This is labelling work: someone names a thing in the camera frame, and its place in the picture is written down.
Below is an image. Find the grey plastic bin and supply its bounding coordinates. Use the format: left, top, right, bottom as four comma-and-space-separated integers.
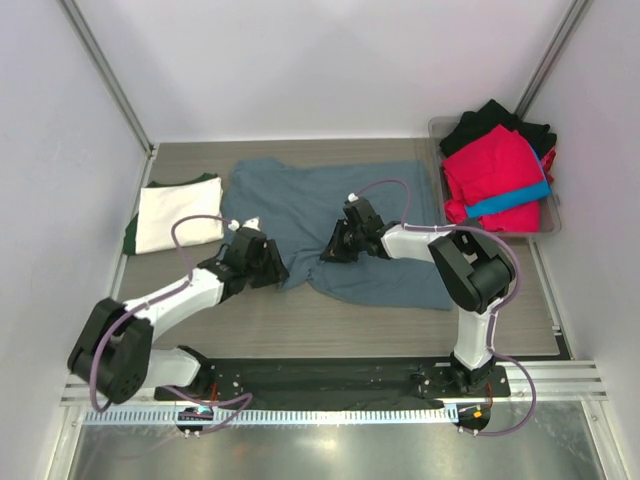
427, 116, 562, 239

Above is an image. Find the folded white t shirt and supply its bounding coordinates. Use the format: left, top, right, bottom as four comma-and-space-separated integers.
123, 173, 224, 255

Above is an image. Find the left aluminium frame post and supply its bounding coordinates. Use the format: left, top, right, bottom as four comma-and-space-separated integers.
56, 0, 154, 157

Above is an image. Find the right aluminium frame post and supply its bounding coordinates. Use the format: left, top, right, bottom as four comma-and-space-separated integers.
515, 0, 593, 119

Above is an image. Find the aluminium front rail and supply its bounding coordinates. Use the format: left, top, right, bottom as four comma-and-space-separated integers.
59, 360, 608, 407

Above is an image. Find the aluminium frame post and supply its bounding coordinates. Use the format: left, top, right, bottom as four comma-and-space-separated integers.
56, 0, 154, 157
515, 0, 593, 119

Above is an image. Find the slotted cable duct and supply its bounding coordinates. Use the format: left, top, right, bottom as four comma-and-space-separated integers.
84, 404, 458, 427

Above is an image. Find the folded dark green t shirt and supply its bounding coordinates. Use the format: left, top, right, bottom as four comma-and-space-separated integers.
122, 173, 223, 256

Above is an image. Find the black t shirt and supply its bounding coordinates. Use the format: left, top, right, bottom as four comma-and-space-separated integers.
439, 99, 557, 157

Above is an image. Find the grey blue t shirt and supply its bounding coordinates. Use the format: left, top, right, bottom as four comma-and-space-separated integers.
222, 158, 453, 310

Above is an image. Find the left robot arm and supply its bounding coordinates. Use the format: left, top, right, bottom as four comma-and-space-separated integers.
67, 226, 289, 404

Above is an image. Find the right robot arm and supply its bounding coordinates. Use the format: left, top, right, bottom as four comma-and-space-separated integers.
320, 196, 517, 396

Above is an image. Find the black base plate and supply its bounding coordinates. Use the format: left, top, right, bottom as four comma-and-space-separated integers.
179, 357, 511, 412

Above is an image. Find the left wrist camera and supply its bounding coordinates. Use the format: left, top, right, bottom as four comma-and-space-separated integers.
227, 217, 260, 231

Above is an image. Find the bright blue t shirt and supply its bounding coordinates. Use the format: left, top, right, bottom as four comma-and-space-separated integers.
464, 140, 551, 217

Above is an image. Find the red t shirt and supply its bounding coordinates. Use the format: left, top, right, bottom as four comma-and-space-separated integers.
442, 125, 551, 234

